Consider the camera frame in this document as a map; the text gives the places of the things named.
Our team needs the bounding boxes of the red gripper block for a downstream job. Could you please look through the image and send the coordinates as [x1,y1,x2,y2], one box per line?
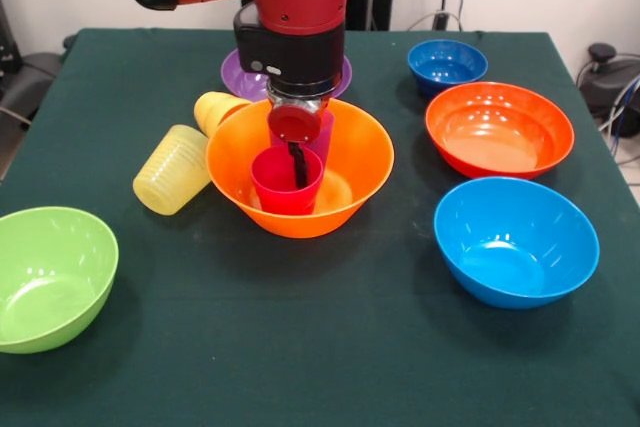
[266,104,323,191]

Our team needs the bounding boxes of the pink plastic cup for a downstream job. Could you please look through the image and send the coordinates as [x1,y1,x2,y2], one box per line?
[250,145,325,217]

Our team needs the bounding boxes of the purple plastic cup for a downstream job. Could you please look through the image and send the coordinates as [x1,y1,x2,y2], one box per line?
[268,109,335,169]

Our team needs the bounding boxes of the large orange plastic bowl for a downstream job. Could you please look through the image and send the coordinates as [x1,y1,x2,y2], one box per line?
[205,97,396,240]

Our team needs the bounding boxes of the yellow plastic cup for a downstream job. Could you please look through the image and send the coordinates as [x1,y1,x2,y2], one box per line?
[193,91,251,141]

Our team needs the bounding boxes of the purple plastic bowl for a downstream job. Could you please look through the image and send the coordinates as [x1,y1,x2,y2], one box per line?
[220,46,353,103]

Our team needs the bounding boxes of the pale yellow ribbed cup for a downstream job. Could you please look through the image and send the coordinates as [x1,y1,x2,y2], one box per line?
[132,124,213,217]

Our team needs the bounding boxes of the dark green table cloth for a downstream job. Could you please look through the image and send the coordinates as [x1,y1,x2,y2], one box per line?
[0,28,640,427]

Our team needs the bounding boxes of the small dark blue bowl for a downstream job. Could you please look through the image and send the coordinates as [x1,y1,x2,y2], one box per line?
[406,39,489,98]

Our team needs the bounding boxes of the red plastic bowl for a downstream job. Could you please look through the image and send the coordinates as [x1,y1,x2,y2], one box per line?
[425,81,576,181]

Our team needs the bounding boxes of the light blue plastic bowl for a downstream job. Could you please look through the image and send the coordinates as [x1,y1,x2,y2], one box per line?
[433,176,601,311]

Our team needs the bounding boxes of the green plastic bowl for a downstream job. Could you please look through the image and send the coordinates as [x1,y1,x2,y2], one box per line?
[0,205,120,355]

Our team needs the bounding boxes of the grey office chair base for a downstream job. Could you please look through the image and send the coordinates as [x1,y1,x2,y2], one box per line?
[0,49,51,123]

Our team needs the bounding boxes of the black office chair base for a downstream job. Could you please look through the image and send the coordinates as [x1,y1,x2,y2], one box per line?
[575,42,640,118]

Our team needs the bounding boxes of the tangle of floor cables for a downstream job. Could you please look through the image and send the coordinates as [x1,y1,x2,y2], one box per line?
[597,74,640,166]

